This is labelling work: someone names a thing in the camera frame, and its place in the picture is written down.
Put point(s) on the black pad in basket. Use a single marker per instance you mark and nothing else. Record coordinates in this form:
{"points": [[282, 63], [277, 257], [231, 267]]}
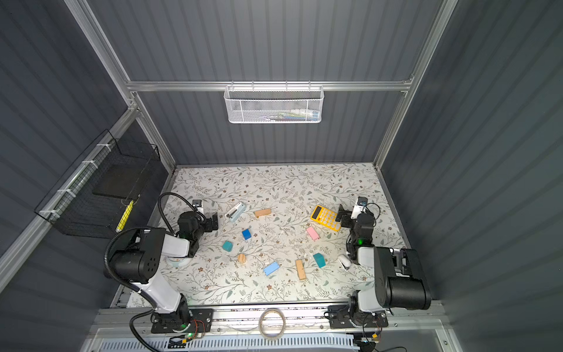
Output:
{"points": [[122, 182]]}

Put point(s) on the black wire basket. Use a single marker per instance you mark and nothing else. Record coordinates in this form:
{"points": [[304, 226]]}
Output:
{"points": [[98, 198]]}

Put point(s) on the pink block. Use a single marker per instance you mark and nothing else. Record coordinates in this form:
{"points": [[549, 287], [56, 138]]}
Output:
{"points": [[312, 233]]}

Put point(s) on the yellow marker pen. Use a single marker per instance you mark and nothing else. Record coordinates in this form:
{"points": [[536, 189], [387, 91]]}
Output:
{"points": [[124, 218]]}

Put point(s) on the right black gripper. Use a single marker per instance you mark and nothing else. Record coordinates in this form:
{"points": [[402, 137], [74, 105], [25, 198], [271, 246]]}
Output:
{"points": [[345, 216]]}

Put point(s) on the yellow calculator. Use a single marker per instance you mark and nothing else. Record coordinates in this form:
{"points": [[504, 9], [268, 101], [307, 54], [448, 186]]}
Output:
{"points": [[326, 218]]}

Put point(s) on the small white device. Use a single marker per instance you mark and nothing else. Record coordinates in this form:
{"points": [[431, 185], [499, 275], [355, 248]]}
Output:
{"points": [[344, 262]]}

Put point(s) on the clear tape roll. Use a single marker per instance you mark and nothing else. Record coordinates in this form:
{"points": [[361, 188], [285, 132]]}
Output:
{"points": [[272, 324]]}

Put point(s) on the markers in white basket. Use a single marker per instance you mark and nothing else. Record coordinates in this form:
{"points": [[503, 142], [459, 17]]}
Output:
{"points": [[295, 115]]}

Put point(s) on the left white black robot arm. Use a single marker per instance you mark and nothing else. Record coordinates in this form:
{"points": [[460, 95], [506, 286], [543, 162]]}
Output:
{"points": [[132, 259]]}

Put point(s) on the round white clock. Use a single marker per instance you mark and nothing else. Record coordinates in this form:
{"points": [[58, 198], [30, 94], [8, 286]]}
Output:
{"points": [[179, 262]]}

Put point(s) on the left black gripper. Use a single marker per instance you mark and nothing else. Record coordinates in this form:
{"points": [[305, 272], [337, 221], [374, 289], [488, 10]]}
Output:
{"points": [[210, 221]]}

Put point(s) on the dark blue cube block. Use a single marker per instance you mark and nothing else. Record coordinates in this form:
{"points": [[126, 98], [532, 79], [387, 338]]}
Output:
{"points": [[246, 234]]}

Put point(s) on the teal green block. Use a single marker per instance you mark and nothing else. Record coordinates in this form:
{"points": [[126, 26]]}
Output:
{"points": [[319, 259]]}

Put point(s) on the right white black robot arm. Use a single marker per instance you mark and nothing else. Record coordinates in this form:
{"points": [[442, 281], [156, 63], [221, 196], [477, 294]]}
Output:
{"points": [[399, 280]]}

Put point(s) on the teal cube block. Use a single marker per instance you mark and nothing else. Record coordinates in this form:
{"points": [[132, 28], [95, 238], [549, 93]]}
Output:
{"points": [[228, 246]]}

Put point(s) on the light blue block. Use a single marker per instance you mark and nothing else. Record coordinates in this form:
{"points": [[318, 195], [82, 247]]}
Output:
{"points": [[271, 268]]}

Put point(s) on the long natural wood block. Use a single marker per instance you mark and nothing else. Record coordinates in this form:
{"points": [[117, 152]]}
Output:
{"points": [[300, 270]]}

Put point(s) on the white wire mesh basket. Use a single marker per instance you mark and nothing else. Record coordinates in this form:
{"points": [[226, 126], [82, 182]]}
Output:
{"points": [[246, 106]]}

